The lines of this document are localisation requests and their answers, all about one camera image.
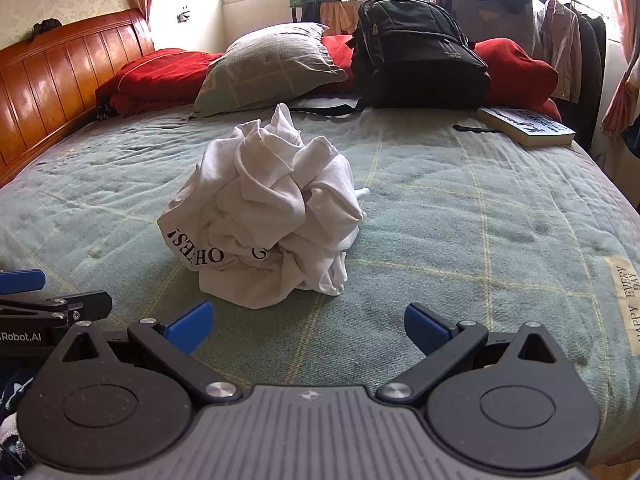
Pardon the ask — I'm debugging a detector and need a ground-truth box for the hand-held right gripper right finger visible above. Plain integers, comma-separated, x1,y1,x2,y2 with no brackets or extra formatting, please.
375,302,558,407

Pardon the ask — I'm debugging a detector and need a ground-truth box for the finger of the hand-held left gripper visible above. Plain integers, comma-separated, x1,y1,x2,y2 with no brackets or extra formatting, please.
0,291,113,328
0,269,47,295

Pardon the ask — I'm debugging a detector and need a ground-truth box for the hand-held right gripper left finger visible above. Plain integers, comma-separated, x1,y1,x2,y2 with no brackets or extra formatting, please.
60,301,243,407

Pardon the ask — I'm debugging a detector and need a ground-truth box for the white printed t-shirt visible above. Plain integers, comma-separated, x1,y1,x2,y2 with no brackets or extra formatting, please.
157,103,371,309

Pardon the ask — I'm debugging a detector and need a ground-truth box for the dark blue patterned cloth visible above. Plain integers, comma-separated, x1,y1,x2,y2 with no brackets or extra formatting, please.
0,360,36,466

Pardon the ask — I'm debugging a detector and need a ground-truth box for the wooden headboard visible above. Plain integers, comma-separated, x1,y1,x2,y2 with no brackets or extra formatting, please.
0,8,156,188

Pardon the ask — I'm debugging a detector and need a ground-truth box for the paperback book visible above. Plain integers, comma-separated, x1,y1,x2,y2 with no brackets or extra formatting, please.
476,106,577,148

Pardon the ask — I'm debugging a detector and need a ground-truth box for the red quilt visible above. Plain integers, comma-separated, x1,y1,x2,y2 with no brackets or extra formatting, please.
95,35,562,121

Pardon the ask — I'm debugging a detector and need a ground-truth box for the grey-green checked pillow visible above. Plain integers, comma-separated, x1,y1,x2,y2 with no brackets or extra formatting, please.
192,22,348,120

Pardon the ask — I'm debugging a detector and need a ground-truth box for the black backpack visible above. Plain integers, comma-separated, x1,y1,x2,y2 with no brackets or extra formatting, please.
287,0,492,116

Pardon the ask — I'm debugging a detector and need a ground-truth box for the dark coat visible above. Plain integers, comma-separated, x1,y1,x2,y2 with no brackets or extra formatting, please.
565,2,608,151

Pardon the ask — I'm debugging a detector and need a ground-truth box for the beige jacket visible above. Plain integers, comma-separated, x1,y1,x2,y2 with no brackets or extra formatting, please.
537,0,583,103

